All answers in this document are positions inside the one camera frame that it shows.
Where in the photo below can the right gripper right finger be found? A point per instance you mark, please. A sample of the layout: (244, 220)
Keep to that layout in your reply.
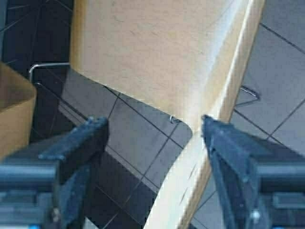
(260, 184)

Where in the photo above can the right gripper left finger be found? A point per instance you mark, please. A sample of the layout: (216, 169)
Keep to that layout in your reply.
(48, 184)

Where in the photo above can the light wood plywood chair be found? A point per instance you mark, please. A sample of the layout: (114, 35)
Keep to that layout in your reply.
(17, 104)

